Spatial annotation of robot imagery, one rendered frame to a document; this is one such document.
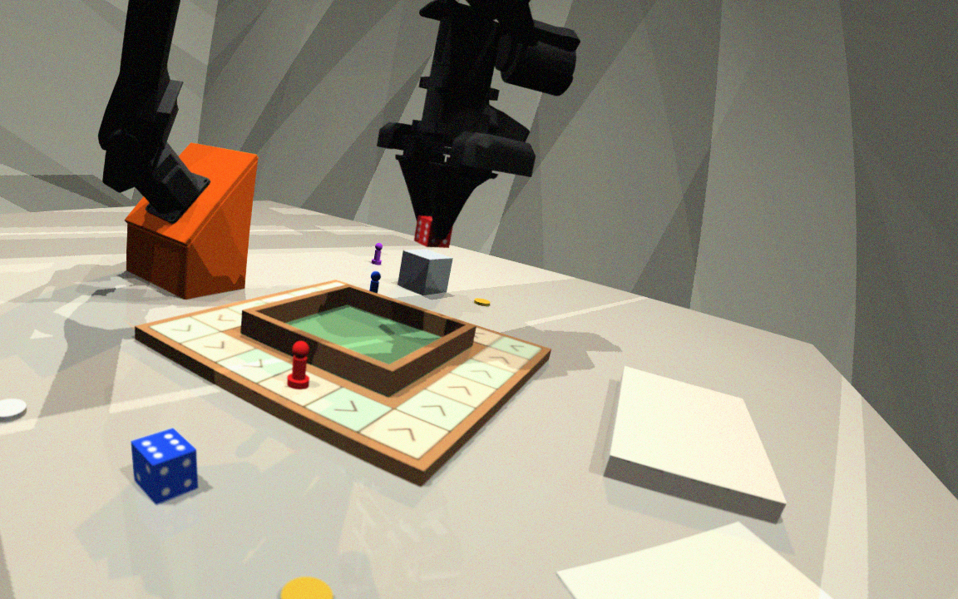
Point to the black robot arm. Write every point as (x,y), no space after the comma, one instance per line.
(143,105)

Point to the white flat disc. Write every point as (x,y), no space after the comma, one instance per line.
(12,409)

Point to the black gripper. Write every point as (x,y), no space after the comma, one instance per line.
(455,101)

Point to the red pawn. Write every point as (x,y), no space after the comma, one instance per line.
(299,379)

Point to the red die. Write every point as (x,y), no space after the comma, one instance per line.
(424,233)

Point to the blue die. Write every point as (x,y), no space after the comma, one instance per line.
(164,465)

